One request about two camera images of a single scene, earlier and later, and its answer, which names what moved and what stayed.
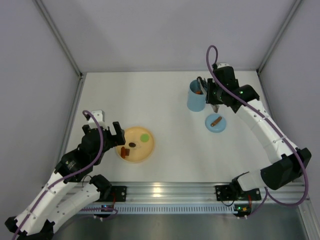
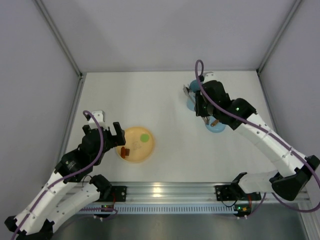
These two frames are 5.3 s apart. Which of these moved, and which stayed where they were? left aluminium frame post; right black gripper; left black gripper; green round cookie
Moved: right black gripper
Stayed: left black gripper; green round cookie; left aluminium frame post
